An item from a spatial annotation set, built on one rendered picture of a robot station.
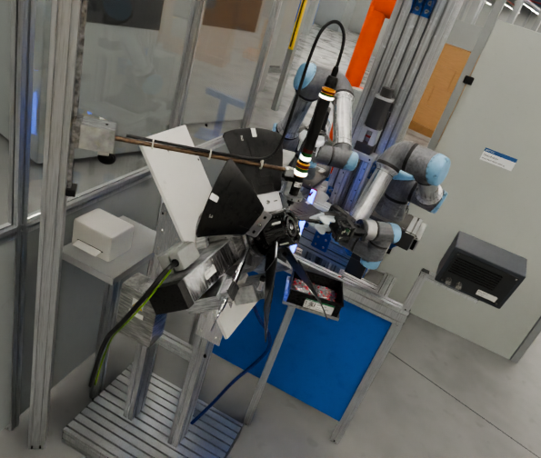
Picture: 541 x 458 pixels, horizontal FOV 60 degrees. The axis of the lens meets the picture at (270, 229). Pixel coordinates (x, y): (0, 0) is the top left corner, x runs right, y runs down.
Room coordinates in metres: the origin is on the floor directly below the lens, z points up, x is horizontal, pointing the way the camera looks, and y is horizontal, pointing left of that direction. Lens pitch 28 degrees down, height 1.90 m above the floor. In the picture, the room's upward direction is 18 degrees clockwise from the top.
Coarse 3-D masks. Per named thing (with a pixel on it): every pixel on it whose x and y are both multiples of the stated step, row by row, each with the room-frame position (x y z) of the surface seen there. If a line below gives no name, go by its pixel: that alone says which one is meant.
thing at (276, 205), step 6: (276, 192) 1.41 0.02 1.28; (264, 198) 1.39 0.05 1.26; (270, 198) 1.40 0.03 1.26; (276, 198) 1.40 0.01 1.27; (264, 204) 1.38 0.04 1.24; (270, 204) 1.38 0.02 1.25; (276, 204) 1.39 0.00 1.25; (264, 210) 1.36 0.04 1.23; (270, 210) 1.37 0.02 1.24; (276, 210) 1.38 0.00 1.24
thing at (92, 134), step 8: (80, 120) 1.18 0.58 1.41; (88, 120) 1.21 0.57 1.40; (96, 120) 1.23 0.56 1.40; (104, 120) 1.25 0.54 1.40; (80, 128) 1.17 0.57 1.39; (88, 128) 1.18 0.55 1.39; (96, 128) 1.18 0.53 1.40; (104, 128) 1.19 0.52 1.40; (112, 128) 1.21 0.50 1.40; (80, 136) 1.17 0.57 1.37; (88, 136) 1.18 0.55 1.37; (96, 136) 1.18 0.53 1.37; (104, 136) 1.19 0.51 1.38; (112, 136) 1.20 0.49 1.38; (80, 144) 1.17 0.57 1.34; (88, 144) 1.18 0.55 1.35; (96, 144) 1.18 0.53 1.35; (104, 144) 1.19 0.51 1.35; (112, 144) 1.20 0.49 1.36; (104, 152) 1.19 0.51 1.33; (112, 152) 1.20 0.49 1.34
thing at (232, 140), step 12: (228, 132) 1.46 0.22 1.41; (240, 132) 1.49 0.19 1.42; (264, 132) 1.54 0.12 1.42; (228, 144) 1.44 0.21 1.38; (240, 144) 1.46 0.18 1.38; (252, 144) 1.48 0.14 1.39; (264, 144) 1.51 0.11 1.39; (276, 144) 1.54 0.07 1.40; (252, 156) 1.45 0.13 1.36; (264, 156) 1.47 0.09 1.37; (276, 156) 1.50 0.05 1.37; (240, 168) 1.42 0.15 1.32; (252, 168) 1.43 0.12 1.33; (264, 168) 1.44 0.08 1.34; (252, 180) 1.41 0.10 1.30; (264, 180) 1.42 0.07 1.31; (276, 180) 1.44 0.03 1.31; (264, 192) 1.40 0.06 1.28
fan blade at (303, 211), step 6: (282, 192) 1.65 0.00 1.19; (282, 198) 1.60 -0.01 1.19; (282, 204) 1.55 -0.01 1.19; (294, 204) 1.58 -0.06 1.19; (300, 204) 1.60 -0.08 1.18; (306, 204) 1.64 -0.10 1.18; (312, 204) 1.68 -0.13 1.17; (294, 210) 1.52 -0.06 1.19; (300, 210) 1.54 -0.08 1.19; (306, 210) 1.58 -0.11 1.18; (312, 210) 1.61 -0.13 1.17; (318, 210) 1.67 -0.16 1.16; (300, 216) 1.48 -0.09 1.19; (306, 216) 1.52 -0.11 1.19
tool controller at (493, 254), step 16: (464, 240) 1.63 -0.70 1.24; (480, 240) 1.65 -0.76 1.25; (448, 256) 1.60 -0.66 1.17; (464, 256) 1.57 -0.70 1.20; (480, 256) 1.56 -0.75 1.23; (496, 256) 1.59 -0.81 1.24; (512, 256) 1.61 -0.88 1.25; (448, 272) 1.60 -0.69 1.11; (464, 272) 1.58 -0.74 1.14; (480, 272) 1.56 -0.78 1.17; (496, 272) 1.54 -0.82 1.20; (512, 272) 1.53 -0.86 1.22; (464, 288) 1.59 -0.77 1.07; (480, 288) 1.57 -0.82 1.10; (496, 288) 1.55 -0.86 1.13; (512, 288) 1.54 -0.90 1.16; (496, 304) 1.56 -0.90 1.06
